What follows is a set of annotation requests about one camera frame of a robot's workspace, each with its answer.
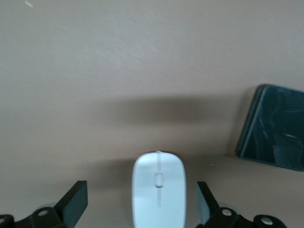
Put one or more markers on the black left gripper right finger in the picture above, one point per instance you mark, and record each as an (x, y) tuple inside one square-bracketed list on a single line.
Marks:
[(204, 204)]

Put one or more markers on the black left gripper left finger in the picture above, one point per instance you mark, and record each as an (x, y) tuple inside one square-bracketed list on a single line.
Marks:
[(73, 202)]

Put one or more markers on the white computer mouse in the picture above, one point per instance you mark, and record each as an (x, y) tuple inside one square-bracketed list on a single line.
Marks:
[(159, 204)]

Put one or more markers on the dark glossy smartphone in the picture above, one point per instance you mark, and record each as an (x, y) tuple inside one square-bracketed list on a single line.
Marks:
[(275, 128)]

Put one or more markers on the tiny white speck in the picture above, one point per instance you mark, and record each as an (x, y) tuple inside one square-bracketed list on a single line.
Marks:
[(28, 3)]

